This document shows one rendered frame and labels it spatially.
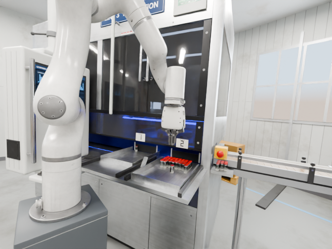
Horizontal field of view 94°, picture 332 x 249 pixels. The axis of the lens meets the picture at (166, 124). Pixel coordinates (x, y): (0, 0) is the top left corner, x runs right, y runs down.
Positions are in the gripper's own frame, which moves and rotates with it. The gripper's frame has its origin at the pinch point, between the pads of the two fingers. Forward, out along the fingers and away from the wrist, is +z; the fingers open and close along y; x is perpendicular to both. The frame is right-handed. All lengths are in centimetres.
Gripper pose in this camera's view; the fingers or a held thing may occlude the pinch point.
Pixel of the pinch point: (172, 140)
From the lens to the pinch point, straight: 70.2
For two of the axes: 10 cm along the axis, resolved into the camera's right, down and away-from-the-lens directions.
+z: -0.5, 9.9, 0.9
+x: -4.3, 0.6, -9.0
